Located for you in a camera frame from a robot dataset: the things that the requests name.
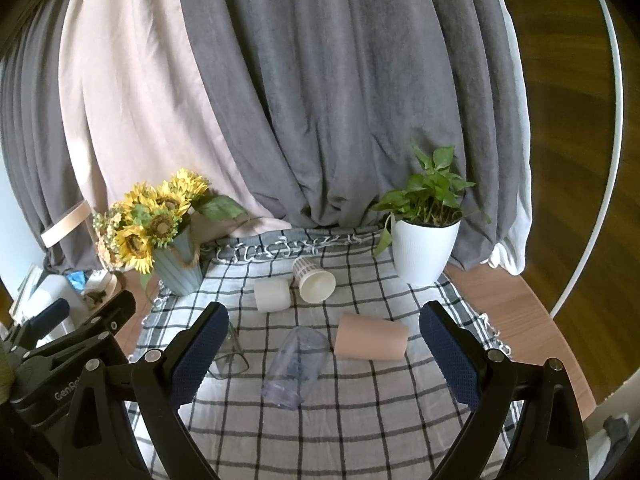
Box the sunflower bouquet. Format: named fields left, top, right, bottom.
left=92, top=169, right=248, bottom=276

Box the grey curtain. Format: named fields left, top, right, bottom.
left=175, top=0, right=526, bottom=271
left=0, top=5, right=97, bottom=268

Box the checked tablecloth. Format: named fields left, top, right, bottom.
left=122, top=227, right=526, bottom=480

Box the white curved frame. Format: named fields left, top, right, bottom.
left=549, top=0, right=626, bottom=320

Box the ribbed green vase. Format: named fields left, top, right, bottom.
left=151, top=224, right=204, bottom=297

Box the pink curtain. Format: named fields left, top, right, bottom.
left=42, top=0, right=293, bottom=241

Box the green plant in white pot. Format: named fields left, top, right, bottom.
left=369, top=142, right=493, bottom=286

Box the small white open box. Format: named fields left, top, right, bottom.
left=82, top=270, right=124, bottom=308

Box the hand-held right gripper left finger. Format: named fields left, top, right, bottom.
left=57, top=302, right=231, bottom=480

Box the plain white cup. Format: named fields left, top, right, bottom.
left=254, top=278, right=292, bottom=314

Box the beige curtain tieback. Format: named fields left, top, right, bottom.
left=41, top=200, right=91, bottom=248

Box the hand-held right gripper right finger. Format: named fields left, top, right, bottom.
left=419, top=301, right=596, bottom=480

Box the small clear glass cup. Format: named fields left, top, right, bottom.
left=207, top=322, right=249, bottom=380

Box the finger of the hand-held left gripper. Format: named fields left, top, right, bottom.
left=25, top=290, right=137, bottom=362
left=5, top=298, right=71, bottom=349

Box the clear plastic cup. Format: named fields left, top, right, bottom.
left=261, top=326, right=331, bottom=409

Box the dark grey cloth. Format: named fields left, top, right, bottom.
left=602, top=412, right=632, bottom=454

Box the white storage box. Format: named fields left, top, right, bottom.
left=30, top=272, right=90, bottom=332

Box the pink cup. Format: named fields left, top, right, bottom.
left=334, top=312, right=410, bottom=362

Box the patterned white paper cup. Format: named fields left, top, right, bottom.
left=292, top=256, right=337, bottom=304

